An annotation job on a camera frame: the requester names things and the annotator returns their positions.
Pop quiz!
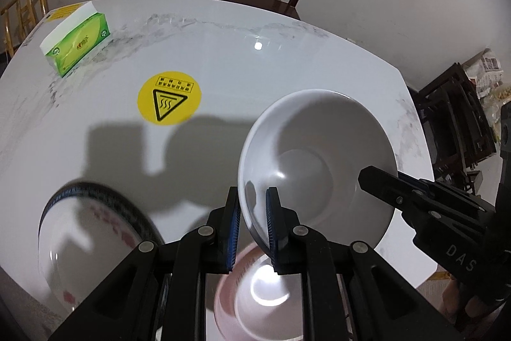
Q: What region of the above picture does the white bowl with pink print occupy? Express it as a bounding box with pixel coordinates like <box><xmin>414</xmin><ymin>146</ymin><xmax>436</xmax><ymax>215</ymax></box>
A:
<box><xmin>238</xmin><ymin>89</ymin><xmax>399</xmax><ymax>258</ymax></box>

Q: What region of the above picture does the person's right hand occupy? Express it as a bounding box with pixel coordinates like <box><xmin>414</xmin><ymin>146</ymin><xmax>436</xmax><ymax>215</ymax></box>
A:
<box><xmin>441</xmin><ymin>277</ymin><xmax>500</xmax><ymax>326</ymax></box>

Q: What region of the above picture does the rectangular yellow sticker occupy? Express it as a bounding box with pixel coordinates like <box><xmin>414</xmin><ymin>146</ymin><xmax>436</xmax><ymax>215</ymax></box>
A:
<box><xmin>46</xmin><ymin>3</ymin><xmax>82</xmax><ymax>21</ymax></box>

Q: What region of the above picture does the dark wooden furniture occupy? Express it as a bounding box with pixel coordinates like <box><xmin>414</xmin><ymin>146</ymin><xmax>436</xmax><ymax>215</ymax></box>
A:
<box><xmin>407</xmin><ymin>62</ymin><xmax>498</xmax><ymax>190</ymax></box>

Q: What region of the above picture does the light bamboo chair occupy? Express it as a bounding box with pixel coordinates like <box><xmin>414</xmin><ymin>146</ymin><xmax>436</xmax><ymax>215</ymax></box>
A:
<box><xmin>0</xmin><ymin>0</ymin><xmax>49</xmax><ymax>58</ymax></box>

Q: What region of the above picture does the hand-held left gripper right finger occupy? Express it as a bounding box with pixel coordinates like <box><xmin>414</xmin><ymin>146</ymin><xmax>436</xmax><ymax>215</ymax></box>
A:
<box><xmin>265</xmin><ymin>187</ymin><xmax>440</xmax><ymax>341</ymax></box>

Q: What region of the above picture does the blue floral plate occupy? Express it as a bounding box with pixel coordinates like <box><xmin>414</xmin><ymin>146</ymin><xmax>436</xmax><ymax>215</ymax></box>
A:
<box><xmin>38</xmin><ymin>181</ymin><xmax>164</xmax><ymax>326</ymax></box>

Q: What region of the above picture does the green tissue pack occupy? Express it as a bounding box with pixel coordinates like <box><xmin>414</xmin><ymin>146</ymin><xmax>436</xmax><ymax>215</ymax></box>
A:
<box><xmin>40</xmin><ymin>3</ymin><xmax>110</xmax><ymax>78</ymax></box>

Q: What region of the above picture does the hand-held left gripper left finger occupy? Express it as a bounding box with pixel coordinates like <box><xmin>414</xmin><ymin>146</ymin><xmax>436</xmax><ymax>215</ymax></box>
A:
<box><xmin>48</xmin><ymin>186</ymin><xmax>242</xmax><ymax>341</ymax></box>

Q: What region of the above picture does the round yellow warning sticker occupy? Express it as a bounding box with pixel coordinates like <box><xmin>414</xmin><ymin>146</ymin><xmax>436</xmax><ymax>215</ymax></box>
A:
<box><xmin>138</xmin><ymin>73</ymin><xmax>202</xmax><ymax>125</ymax></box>

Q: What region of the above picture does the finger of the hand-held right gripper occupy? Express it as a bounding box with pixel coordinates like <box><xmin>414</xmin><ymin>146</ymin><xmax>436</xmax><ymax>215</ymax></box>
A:
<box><xmin>358</xmin><ymin>166</ymin><xmax>440</xmax><ymax>224</ymax></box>
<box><xmin>396</xmin><ymin>172</ymin><xmax>496</xmax><ymax>213</ymax></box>

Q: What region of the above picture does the pile of printed bags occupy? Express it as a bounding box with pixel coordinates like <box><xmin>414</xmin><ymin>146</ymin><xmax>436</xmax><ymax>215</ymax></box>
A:
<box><xmin>477</xmin><ymin>49</ymin><xmax>511</xmax><ymax>144</ymax></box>

